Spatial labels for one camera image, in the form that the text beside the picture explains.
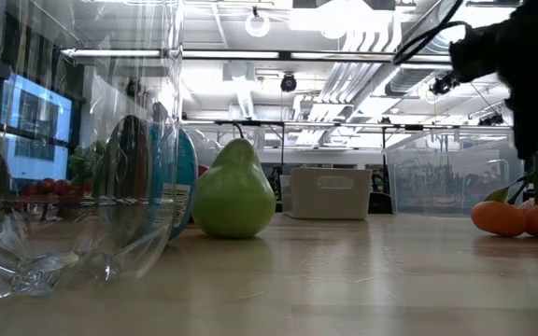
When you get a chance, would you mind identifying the teal labelled tin can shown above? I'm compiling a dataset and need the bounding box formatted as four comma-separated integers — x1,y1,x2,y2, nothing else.
149,120,199,242

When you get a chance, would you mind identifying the grey plastic bin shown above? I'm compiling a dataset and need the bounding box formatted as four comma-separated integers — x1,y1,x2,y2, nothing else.
280,166,373,221

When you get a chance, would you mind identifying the wide clear plastic bottle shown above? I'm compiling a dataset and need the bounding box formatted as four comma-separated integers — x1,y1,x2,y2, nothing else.
0,0,186,302

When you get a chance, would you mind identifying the white ring ceiling lamp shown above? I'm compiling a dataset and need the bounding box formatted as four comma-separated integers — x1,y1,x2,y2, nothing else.
244,5,272,38

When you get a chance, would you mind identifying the orange tangerine bunch with leaf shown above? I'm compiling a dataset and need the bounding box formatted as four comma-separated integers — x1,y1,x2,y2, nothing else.
470,175,538,243

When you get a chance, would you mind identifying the green succulent plant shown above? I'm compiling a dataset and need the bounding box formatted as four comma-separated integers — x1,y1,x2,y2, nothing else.
67,139,109,186

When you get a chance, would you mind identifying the overhead black light bar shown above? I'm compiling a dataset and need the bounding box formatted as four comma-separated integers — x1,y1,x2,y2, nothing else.
61,46,452,66

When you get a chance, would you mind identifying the black background stand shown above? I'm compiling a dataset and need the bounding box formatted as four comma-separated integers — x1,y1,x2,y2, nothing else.
506,153,538,206

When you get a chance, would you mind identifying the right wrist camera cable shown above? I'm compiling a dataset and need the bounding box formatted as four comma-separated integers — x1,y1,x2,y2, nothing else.
392,0,474,66

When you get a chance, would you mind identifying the green pear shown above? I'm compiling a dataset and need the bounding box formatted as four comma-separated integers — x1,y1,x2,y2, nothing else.
191,121,277,240

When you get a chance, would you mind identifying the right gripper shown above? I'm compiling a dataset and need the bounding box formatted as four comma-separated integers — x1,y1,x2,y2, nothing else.
448,22,538,160

